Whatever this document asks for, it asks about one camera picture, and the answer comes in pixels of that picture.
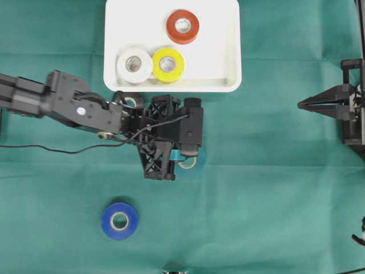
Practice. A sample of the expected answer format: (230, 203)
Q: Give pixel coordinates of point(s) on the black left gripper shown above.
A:
(137, 124)

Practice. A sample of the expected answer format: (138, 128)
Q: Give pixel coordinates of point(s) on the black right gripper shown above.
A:
(353, 108)

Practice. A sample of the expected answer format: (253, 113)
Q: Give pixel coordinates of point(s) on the green tape roll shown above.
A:
(196, 170)

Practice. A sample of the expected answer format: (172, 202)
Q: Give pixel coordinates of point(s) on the yellow tape roll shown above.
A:
(168, 65)

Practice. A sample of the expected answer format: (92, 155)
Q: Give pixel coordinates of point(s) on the white tape roll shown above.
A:
(134, 65)

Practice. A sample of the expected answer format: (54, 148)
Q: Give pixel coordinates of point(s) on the red tape roll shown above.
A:
(182, 37)

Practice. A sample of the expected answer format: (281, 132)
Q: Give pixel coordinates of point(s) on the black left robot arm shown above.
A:
(68, 100)

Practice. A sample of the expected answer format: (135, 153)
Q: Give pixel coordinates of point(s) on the black tape roll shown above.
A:
(133, 99)

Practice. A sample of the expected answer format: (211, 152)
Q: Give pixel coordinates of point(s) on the blue tape roll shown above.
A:
(120, 221)

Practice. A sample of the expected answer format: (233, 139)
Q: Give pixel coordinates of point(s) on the white rectangular plastic case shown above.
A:
(212, 60)

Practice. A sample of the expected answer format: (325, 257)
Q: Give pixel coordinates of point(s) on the green table cloth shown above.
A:
(279, 193)

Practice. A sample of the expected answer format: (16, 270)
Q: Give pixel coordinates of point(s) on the black bottom edge object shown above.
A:
(174, 268)

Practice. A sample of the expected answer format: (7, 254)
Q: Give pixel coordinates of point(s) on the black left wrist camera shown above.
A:
(185, 133)

